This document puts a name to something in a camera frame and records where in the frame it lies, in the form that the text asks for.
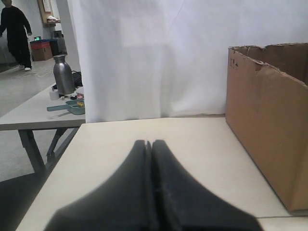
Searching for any wooden wall shelf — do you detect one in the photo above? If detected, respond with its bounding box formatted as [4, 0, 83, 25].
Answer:
[37, 0, 61, 26]

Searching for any brown box with red top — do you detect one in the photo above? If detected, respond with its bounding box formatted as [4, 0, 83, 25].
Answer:
[30, 41, 53, 62]

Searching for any white backdrop curtain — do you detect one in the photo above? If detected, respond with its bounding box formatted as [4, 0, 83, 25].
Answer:
[71, 0, 308, 123]

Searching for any black bin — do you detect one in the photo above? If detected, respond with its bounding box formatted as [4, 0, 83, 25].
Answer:
[49, 38, 67, 56]

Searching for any grey side table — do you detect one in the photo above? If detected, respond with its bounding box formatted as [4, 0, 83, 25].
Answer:
[0, 87, 85, 181]

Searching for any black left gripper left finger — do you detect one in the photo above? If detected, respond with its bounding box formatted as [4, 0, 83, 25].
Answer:
[45, 140, 152, 231]

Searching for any plain brown cardboard box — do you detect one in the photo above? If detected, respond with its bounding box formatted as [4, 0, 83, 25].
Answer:
[225, 43, 308, 211]

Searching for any black mesh bag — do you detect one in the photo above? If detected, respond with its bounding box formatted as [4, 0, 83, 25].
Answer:
[72, 71, 83, 88]

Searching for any white tape roll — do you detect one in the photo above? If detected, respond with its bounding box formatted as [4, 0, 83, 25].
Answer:
[49, 90, 60, 101]

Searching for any teal plastic tray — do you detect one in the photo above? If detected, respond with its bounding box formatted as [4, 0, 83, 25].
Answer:
[47, 99, 85, 115]

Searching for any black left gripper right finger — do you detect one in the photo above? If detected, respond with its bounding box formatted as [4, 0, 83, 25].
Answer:
[151, 140, 262, 231]

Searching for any steel water bottle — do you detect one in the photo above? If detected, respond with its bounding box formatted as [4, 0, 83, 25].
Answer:
[53, 54, 76, 95]

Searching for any person in black clothes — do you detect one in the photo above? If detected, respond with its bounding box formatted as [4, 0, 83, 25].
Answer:
[0, 0, 32, 71]

